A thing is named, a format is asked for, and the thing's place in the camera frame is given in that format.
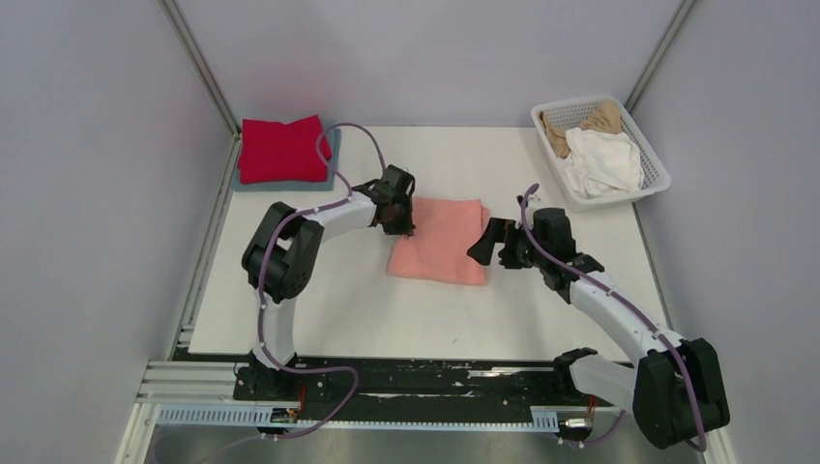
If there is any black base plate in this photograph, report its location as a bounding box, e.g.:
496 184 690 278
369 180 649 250
233 356 605 424

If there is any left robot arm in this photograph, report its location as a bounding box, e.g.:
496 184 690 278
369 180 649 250
234 165 424 400

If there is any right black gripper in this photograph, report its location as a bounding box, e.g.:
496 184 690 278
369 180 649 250
467 217 548 270

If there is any slotted cable duct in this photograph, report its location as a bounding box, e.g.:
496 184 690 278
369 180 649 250
156 404 560 434

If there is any aluminium frame rail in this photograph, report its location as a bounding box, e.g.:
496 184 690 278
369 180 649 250
137 359 616 421

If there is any tan t shirt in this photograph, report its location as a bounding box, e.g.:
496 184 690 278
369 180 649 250
538 101 621 160

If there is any white t shirt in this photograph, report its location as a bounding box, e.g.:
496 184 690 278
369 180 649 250
562 128 645 199

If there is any white plastic basket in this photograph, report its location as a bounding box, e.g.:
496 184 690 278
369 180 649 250
531 96 671 213

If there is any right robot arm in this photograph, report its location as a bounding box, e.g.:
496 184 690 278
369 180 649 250
467 208 731 450

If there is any folded grey-blue t shirt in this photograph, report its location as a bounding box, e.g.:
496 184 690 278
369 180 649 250
230 118 341 192

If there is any folded red t shirt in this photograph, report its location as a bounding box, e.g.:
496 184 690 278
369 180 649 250
238 115 333 185

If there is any salmon pink t shirt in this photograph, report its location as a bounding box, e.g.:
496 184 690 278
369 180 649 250
387 197 490 286

